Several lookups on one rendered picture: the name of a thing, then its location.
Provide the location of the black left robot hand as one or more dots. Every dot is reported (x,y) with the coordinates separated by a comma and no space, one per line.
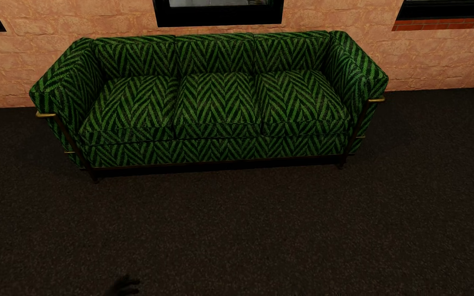
(124,287)

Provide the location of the green herringbone three-seat sofa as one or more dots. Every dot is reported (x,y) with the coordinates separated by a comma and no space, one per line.
(216,102)

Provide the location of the red brick window sill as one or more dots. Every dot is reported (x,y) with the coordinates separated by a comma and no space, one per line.
(447,24)

